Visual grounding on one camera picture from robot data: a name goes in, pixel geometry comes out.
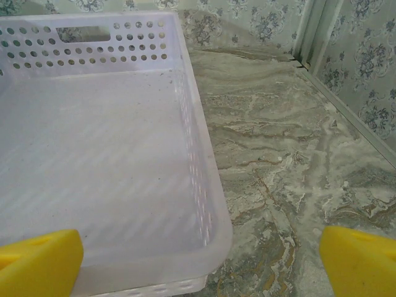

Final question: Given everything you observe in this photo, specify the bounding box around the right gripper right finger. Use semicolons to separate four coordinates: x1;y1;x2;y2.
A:
319;225;396;297

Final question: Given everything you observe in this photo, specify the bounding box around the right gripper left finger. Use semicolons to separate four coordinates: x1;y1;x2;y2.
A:
0;228;85;297

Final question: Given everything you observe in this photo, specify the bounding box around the lavender perforated plastic basket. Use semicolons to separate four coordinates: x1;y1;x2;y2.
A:
0;11;234;297

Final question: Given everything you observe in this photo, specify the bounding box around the aluminium corner post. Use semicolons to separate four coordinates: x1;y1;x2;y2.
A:
292;0;330;71

